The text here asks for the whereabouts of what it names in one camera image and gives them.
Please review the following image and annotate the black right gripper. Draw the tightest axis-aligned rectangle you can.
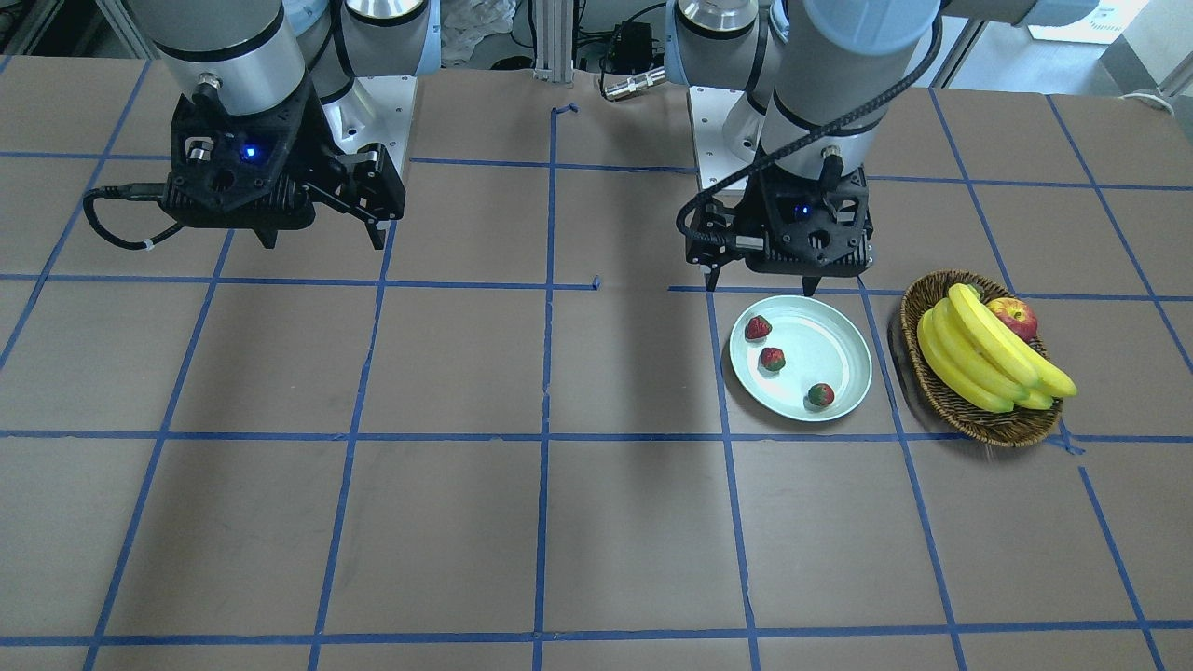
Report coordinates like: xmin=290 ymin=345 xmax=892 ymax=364
xmin=160 ymin=79 xmax=406 ymax=251

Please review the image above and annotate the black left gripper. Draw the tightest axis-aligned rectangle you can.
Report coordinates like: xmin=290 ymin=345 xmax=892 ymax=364
xmin=685 ymin=167 xmax=873 ymax=298

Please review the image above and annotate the red strawberry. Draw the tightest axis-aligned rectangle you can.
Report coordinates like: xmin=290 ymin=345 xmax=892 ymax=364
xmin=743 ymin=315 xmax=773 ymax=341
xmin=758 ymin=347 xmax=787 ymax=373
xmin=804 ymin=382 xmax=836 ymax=410

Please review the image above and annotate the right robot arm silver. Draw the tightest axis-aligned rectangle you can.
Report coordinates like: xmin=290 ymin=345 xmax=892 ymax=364
xmin=84 ymin=1 xmax=441 ymax=251

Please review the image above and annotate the pale green plate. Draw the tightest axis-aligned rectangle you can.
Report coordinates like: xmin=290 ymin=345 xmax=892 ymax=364
xmin=727 ymin=294 xmax=872 ymax=423

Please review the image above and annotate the yellow banana bunch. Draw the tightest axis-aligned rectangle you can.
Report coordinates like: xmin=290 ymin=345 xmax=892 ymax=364
xmin=916 ymin=283 xmax=1078 ymax=415

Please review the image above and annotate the red yellow apple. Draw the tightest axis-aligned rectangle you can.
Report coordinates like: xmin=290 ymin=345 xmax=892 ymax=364
xmin=987 ymin=297 xmax=1038 ymax=343

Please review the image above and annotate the brown wicker basket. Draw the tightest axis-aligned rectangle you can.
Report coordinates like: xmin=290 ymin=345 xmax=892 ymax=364
xmin=888 ymin=270 xmax=1063 ymax=447

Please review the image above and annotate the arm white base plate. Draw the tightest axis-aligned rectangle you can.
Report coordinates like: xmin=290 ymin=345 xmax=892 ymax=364
xmin=322 ymin=75 xmax=418 ymax=177
xmin=690 ymin=88 xmax=764 ymax=187

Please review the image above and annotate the aluminium frame post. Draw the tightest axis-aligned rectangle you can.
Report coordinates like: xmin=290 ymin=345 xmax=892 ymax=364
xmin=526 ymin=1 xmax=577 ymax=88

